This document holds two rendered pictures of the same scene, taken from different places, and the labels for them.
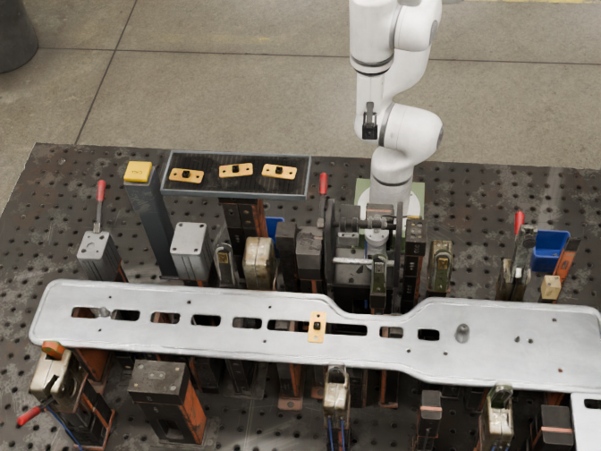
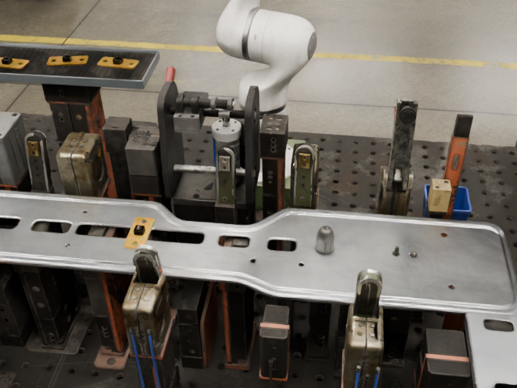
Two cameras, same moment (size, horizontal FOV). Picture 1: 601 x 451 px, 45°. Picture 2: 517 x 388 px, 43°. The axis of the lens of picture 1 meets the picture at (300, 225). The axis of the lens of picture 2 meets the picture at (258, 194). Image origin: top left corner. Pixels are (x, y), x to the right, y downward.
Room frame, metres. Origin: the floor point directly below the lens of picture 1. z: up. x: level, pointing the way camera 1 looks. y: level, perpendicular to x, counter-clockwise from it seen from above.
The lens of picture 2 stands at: (-0.05, -0.18, 1.81)
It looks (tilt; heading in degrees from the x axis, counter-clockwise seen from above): 39 degrees down; 357
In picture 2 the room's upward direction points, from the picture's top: 1 degrees counter-clockwise
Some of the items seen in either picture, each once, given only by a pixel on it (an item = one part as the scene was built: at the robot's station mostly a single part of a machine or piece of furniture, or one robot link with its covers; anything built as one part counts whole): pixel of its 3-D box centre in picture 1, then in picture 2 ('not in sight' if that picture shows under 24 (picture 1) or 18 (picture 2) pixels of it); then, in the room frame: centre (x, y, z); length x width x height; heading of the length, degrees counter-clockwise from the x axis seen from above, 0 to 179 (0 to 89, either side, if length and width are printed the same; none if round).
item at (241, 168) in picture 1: (235, 169); (67, 58); (1.24, 0.15, 1.17); 0.08 x 0.04 x 0.01; 89
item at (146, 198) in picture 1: (157, 226); not in sight; (1.28, 0.40, 0.92); 0.08 x 0.08 x 0.44; 79
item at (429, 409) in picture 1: (427, 429); (276, 377); (0.64, -0.25, 0.84); 0.11 x 0.08 x 0.29; 169
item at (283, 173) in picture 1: (279, 170); (118, 61); (1.22, 0.04, 1.17); 0.08 x 0.04 x 0.01; 72
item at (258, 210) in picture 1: (248, 229); (87, 154); (1.23, 0.15, 0.92); 0.10 x 0.08 x 0.45; 79
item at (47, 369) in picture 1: (75, 402); not in sight; (0.79, 0.60, 0.88); 0.15 x 0.11 x 0.36; 169
